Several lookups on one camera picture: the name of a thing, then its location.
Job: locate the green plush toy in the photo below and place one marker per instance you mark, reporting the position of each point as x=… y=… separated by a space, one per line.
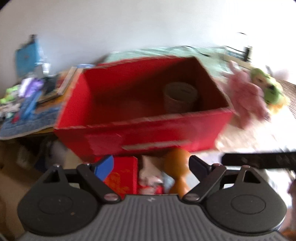
x=274 y=96

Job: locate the large red cardboard box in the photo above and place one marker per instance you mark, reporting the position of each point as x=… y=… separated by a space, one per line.
x=118 y=108

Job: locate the brown tape roll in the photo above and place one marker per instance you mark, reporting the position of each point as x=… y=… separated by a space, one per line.
x=179 y=97

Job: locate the stack of books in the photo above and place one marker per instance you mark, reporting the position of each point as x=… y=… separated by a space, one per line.
x=56 y=85

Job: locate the pink teddy bear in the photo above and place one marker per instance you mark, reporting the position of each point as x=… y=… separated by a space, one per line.
x=246 y=97

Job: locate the small red gift box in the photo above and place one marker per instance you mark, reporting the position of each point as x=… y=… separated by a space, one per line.
x=123 y=178

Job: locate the purple toy figure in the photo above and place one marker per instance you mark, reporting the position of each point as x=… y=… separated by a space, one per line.
x=29 y=86

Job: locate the blue patterned cloth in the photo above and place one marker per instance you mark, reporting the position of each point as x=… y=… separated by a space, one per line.
x=34 y=123

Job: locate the green white small figure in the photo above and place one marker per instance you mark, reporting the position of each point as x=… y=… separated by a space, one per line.
x=11 y=94

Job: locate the orange wooden gourd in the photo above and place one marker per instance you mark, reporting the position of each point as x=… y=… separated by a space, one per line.
x=176 y=165

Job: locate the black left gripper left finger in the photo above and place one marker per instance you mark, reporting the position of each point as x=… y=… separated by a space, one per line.
x=92 y=180

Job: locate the blue packaged item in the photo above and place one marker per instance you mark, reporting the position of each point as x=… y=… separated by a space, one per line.
x=28 y=56

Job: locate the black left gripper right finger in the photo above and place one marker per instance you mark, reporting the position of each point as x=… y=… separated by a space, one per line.
x=208 y=176

